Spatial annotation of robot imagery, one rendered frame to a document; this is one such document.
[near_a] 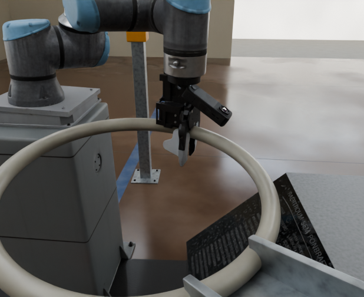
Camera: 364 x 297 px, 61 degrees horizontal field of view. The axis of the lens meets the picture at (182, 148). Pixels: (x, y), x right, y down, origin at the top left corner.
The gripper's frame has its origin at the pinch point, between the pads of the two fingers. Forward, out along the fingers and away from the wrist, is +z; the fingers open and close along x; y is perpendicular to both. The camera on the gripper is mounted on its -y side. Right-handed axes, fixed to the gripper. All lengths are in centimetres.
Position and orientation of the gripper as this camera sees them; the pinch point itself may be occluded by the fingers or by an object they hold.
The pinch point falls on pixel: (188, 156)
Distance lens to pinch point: 76.0
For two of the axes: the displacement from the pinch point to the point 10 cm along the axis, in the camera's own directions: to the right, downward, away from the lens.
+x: -3.9, 4.4, -8.1
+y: -9.2, -2.2, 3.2
